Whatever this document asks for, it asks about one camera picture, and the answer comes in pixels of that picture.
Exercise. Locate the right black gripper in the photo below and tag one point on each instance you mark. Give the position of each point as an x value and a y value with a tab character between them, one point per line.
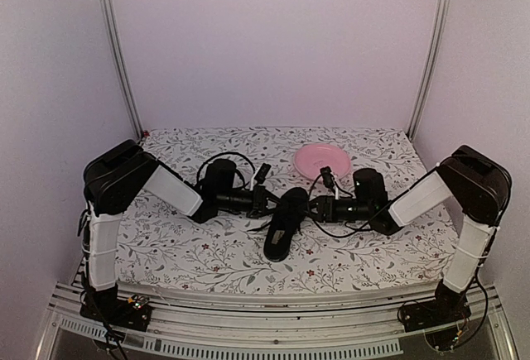
325	206

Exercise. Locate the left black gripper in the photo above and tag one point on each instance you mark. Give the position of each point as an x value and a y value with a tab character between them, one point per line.
260	202

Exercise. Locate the black shoe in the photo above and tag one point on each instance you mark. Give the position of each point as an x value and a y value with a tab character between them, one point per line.
277	246

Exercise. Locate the black shoelace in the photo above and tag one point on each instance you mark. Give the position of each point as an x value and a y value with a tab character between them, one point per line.
269	221

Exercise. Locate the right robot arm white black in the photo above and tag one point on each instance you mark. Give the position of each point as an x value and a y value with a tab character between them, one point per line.
480	186

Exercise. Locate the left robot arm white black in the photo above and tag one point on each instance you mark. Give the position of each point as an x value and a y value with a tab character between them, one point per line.
113	181

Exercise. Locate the floral patterned table mat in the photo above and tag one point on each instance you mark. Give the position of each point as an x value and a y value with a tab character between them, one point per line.
157	246

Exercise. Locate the pink plate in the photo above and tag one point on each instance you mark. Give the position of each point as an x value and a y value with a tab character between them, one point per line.
309	159

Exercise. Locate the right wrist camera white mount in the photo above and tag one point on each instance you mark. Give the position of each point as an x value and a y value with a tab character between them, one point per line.
329	181

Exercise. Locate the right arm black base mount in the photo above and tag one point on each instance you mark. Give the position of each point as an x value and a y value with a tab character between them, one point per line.
416	315

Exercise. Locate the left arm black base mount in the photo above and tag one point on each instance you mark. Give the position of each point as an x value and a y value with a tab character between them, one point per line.
116	312

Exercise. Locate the right aluminium frame post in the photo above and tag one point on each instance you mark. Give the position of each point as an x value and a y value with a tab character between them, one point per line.
441	13

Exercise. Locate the aluminium frame post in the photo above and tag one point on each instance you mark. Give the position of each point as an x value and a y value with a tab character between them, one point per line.
441	13
120	66

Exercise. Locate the left aluminium frame post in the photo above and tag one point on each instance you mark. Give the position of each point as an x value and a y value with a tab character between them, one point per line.
120	66

